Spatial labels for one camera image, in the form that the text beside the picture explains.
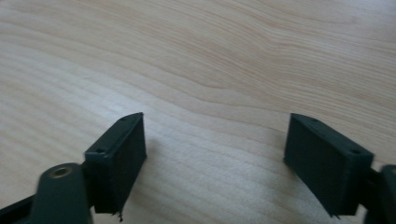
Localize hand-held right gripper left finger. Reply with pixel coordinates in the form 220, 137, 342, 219
83, 112, 148, 222

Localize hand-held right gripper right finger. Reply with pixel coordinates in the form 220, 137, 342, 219
283, 112, 375, 218

